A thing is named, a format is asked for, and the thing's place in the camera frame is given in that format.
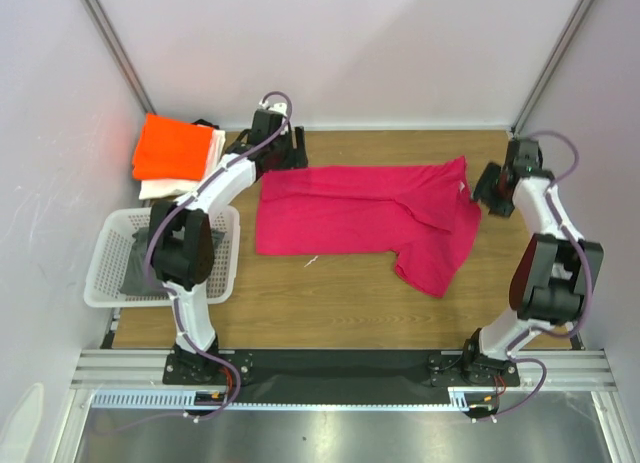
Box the pink t shirt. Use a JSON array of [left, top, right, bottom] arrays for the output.
[[255, 157, 482, 298]]

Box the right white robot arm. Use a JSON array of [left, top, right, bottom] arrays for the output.
[[460, 136, 604, 385]]

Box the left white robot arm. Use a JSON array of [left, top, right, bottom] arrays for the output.
[[144, 102, 308, 385]]

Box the black folded t shirt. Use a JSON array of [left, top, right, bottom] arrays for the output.
[[192, 118, 220, 130]]

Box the orange folded t shirt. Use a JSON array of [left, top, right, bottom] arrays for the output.
[[132, 113, 212, 181]]

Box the white folded t shirt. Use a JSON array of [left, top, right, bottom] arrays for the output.
[[138, 127, 226, 200]]

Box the white plastic basket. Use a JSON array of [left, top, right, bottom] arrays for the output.
[[84, 206, 241, 308]]

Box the grey t shirt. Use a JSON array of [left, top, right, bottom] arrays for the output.
[[119, 226, 226, 299]]

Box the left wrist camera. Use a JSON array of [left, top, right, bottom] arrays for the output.
[[258, 100, 289, 115]]

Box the white cable duct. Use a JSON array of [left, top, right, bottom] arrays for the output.
[[91, 388, 500, 414]]

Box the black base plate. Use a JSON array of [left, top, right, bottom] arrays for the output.
[[184, 349, 520, 396]]

